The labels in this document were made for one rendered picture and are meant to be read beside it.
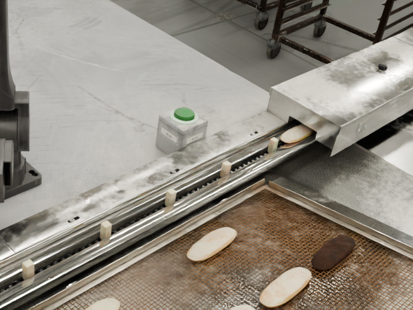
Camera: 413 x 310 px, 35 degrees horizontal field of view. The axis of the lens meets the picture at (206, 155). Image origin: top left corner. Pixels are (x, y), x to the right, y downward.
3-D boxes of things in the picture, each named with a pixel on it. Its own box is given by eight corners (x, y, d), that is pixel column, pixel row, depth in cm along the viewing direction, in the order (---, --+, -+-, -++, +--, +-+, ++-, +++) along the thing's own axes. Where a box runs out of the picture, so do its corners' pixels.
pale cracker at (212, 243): (223, 226, 101) (223, 219, 100) (243, 235, 99) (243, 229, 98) (180, 255, 94) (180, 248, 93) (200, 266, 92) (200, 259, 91)
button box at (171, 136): (179, 147, 136) (185, 101, 129) (205, 166, 132) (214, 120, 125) (149, 160, 130) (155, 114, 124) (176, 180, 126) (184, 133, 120)
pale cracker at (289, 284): (295, 265, 92) (295, 259, 92) (318, 277, 90) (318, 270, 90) (252, 299, 86) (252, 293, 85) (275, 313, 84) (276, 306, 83)
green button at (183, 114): (184, 111, 127) (184, 104, 126) (198, 121, 125) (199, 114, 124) (168, 117, 125) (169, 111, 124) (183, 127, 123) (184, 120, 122)
